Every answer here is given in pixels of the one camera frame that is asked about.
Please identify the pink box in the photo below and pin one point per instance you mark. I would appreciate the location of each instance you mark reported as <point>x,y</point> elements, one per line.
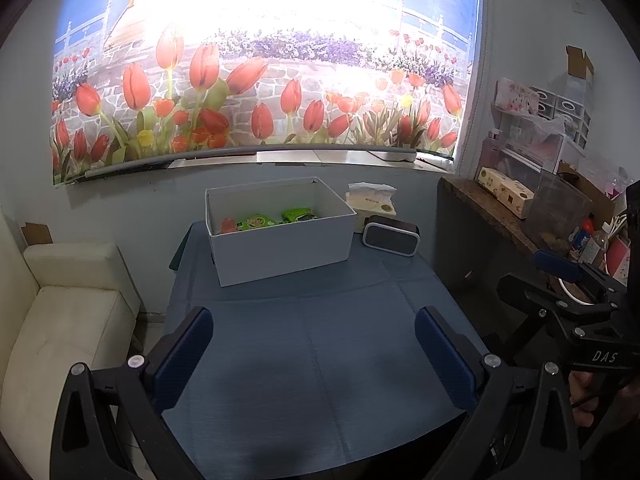
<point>619,259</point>

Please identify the grey speaker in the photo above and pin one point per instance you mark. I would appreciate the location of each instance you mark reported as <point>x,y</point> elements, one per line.
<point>390,236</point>

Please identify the person's right hand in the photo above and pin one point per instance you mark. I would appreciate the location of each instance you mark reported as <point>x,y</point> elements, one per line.
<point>582,400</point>

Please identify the small blue labelled bottle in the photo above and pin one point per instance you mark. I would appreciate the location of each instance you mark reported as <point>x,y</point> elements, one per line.
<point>580,239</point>

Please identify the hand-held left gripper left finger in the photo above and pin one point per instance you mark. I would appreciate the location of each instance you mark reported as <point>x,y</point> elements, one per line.
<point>182,355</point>

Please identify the cream sofa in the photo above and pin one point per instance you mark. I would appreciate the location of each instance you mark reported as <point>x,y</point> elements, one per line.
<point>65,320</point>

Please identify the blue tablecloth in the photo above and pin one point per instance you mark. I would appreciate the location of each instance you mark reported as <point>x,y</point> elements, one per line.
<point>310,360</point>

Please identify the cardboard piece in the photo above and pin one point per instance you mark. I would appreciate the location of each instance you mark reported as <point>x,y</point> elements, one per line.
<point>35,233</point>
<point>579,62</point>

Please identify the clear plastic bottle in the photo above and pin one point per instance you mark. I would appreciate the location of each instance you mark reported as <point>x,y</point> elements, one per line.
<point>595,247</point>

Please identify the tulip print window blind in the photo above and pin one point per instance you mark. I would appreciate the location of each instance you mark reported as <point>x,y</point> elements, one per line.
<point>250,85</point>

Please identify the person's right forearm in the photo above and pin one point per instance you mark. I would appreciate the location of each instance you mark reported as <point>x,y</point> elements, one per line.
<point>617,435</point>

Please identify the large green seaweed packet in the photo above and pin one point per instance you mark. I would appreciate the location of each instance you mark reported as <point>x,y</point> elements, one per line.
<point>255,221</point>
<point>299,216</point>

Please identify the cream tissue box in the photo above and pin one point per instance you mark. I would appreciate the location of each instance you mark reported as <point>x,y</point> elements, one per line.
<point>372,202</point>

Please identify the white storage box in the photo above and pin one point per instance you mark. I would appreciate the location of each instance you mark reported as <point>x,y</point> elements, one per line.
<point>285,255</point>

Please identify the stone-top side counter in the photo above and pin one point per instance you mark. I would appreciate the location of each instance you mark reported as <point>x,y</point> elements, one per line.
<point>485,210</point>

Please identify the cream patterned carton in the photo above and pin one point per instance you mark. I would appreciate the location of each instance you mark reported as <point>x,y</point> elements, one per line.
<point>505,192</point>

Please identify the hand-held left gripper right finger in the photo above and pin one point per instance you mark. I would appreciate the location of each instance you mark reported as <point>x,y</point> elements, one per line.
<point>442,355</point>

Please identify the clear plastic drawer unit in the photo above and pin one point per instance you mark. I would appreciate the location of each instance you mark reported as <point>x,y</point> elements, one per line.
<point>520,147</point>

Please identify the red jelly cup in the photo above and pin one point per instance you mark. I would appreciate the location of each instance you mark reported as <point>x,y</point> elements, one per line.
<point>228,225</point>

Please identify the clear plastic container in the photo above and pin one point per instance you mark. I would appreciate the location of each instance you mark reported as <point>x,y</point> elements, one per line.
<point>557,210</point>

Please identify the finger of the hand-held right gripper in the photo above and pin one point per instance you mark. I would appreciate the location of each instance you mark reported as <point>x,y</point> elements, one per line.
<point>537,305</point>
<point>557,264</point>

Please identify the floral pouch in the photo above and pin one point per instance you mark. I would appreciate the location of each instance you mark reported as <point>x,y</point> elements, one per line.
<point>517,96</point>

